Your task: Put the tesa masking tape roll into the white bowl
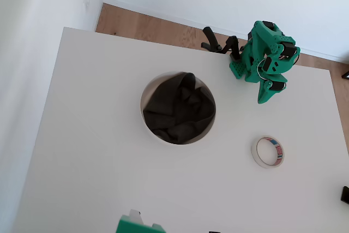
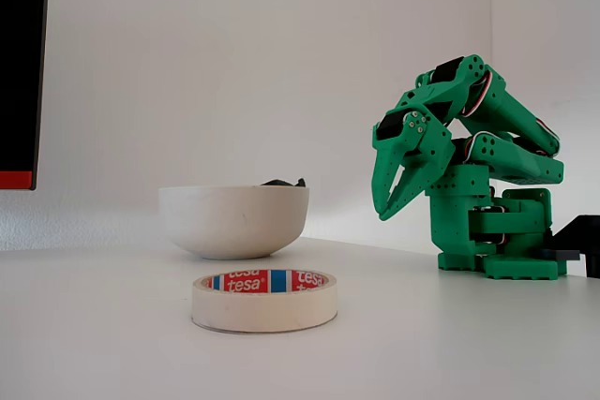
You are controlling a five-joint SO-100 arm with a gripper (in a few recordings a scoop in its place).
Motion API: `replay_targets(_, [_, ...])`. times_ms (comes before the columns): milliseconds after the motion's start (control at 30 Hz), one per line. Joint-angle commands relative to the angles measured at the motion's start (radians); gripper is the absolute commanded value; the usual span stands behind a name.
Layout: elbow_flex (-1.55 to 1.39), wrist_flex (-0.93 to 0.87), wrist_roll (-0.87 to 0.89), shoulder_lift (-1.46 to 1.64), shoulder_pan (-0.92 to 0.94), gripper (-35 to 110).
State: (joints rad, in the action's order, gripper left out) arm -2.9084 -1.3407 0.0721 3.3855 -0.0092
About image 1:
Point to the white masking tape roll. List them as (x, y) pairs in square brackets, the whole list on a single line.
[(253, 154)]

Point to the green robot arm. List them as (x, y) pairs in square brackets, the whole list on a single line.
[(261, 42)]

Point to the black table clamp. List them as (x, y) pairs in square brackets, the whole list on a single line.
[(231, 42), (211, 36)]

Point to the black cloth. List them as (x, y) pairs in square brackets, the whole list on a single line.
[(177, 113)]

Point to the white round bowl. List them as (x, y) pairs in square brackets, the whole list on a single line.
[(148, 85)]

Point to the small black box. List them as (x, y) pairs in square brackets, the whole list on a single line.
[(345, 194)]

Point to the green and white printed stand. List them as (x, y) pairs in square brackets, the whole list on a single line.
[(131, 224)]

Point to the black frame piece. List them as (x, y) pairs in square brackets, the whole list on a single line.
[(346, 76)]

